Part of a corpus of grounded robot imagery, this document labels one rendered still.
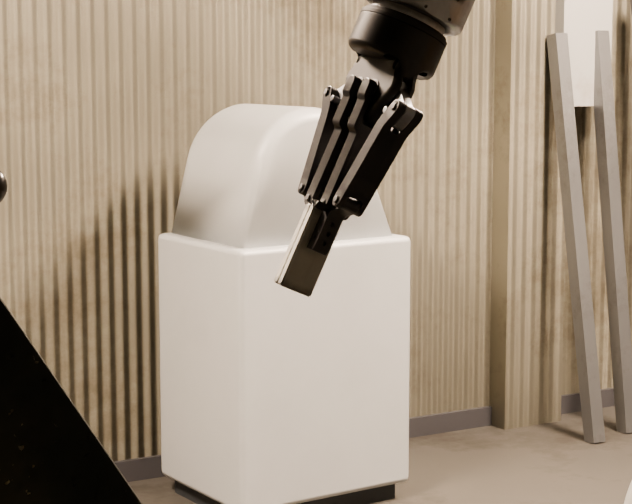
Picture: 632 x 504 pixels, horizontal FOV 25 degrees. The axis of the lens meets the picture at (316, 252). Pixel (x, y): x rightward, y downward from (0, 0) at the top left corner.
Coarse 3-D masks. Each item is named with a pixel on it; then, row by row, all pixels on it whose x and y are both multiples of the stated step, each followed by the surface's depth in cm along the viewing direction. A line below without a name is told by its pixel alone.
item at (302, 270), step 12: (312, 216) 117; (312, 228) 117; (300, 240) 117; (300, 252) 117; (312, 252) 117; (288, 264) 117; (300, 264) 117; (312, 264) 118; (288, 276) 117; (300, 276) 117; (312, 276) 118; (288, 288) 117; (300, 288) 118; (312, 288) 118
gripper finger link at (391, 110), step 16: (384, 112) 113; (400, 112) 112; (416, 112) 113; (384, 128) 113; (368, 144) 114; (384, 144) 114; (400, 144) 114; (368, 160) 114; (384, 160) 114; (352, 176) 114; (368, 176) 114; (384, 176) 115; (336, 192) 115; (352, 192) 114; (368, 192) 115
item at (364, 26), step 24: (360, 24) 116; (384, 24) 115; (408, 24) 114; (360, 48) 116; (384, 48) 114; (408, 48) 115; (432, 48) 116; (360, 72) 119; (384, 72) 116; (408, 72) 115; (432, 72) 117; (384, 96) 115
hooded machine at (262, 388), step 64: (256, 128) 477; (192, 192) 499; (256, 192) 468; (192, 256) 489; (256, 256) 466; (384, 256) 495; (192, 320) 492; (256, 320) 468; (320, 320) 483; (384, 320) 498; (192, 384) 495; (256, 384) 471; (320, 384) 486; (384, 384) 501; (192, 448) 499; (256, 448) 474; (320, 448) 488; (384, 448) 504
